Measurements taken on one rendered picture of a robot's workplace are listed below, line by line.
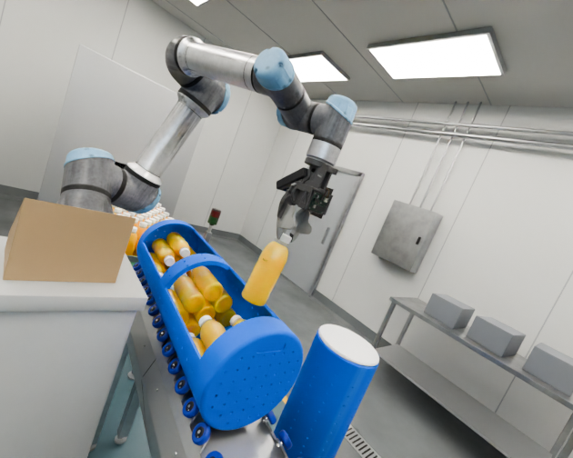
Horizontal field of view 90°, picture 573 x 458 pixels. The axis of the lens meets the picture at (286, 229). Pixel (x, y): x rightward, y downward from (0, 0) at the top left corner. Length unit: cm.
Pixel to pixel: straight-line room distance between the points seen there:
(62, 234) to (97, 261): 10
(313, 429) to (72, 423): 84
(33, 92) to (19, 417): 480
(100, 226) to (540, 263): 378
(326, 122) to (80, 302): 71
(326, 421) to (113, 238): 104
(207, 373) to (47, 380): 42
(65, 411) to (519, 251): 384
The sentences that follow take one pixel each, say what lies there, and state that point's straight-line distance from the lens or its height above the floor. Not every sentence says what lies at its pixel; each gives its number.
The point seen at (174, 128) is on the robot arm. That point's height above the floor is 160.
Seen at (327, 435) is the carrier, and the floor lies 70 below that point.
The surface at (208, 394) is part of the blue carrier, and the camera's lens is 75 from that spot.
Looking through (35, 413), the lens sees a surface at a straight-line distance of 105.
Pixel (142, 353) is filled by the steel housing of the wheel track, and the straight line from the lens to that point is 117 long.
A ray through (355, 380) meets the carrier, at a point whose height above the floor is 96.
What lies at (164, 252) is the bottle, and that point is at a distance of 131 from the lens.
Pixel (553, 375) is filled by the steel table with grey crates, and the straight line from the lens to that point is 320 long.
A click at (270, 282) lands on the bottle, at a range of 74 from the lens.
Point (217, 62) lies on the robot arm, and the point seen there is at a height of 177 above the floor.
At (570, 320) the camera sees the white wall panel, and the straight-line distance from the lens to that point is 390.
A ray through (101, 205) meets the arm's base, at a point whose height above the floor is 134.
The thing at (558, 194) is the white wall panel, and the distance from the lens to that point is 405.
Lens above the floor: 156
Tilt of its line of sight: 8 degrees down
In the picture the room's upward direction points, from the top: 22 degrees clockwise
